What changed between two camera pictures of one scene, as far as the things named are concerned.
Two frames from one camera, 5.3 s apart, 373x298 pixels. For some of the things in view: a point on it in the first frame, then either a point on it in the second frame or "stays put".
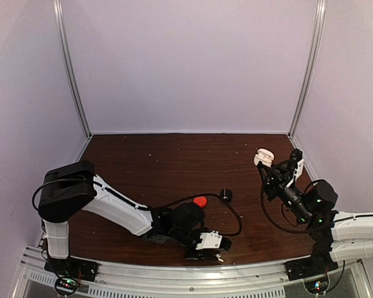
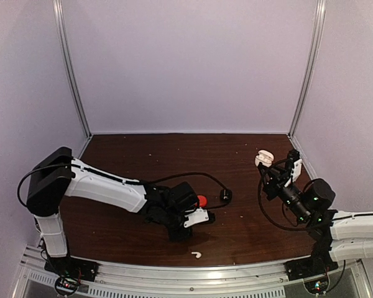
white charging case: [265, 156] stays put
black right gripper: [278, 180] stays put
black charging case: [226, 195] stays put
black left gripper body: [196, 256] -> [174, 236]
